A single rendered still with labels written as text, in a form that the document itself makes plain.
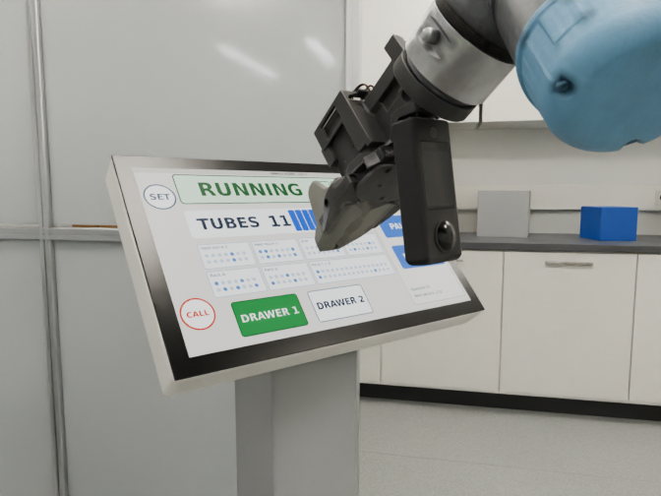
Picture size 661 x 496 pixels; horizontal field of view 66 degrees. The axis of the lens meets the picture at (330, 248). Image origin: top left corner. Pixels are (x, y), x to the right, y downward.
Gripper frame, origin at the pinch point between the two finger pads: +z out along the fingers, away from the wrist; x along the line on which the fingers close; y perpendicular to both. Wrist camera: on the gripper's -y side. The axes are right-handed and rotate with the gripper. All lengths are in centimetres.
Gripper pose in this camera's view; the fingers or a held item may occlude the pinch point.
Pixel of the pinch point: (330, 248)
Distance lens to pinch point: 51.8
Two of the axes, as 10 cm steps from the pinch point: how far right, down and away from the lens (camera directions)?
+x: -7.9, 0.7, -6.1
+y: -3.9, -8.2, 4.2
